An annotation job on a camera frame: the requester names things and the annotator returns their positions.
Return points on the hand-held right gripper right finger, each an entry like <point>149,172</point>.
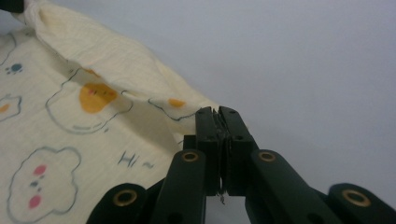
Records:
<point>238,146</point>

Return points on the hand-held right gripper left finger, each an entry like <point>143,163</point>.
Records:
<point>208,133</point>

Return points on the cream cartoon print cloth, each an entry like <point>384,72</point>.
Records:
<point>93,140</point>

